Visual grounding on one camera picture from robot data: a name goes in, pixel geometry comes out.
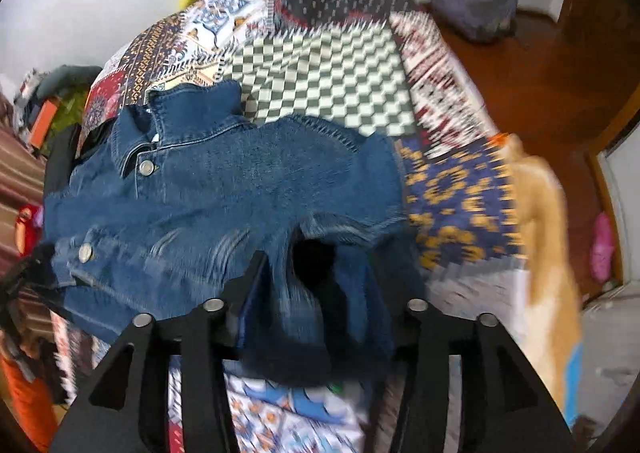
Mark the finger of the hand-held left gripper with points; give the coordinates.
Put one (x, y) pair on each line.
(30, 270)

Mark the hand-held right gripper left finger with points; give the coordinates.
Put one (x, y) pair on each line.
(245, 293)

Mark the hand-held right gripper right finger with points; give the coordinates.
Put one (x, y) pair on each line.
(425, 383)

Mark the blue denim jacket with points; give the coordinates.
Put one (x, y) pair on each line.
(225, 193)

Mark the red plush toy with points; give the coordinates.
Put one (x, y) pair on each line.
(29, 228)

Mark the brown striped curtain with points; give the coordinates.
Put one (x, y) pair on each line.
(20, 168)

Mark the black garment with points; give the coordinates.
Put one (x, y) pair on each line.
(62, 158)

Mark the orange cloth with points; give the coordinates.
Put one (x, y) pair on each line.
(25, 398)

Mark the orange box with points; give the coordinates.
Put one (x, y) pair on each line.
(42, 123)

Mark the orange fleece blanket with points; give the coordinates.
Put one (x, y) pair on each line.
(550, 258)

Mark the grey-green garment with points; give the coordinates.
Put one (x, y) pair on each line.
(70, 75)

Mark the patchwork printed blanket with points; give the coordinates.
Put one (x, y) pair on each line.
(325, 83)

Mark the pink slipper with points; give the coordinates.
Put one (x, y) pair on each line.
(601, 243)

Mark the white heart-print wardrobe door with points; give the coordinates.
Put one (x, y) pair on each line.
(625, 213)

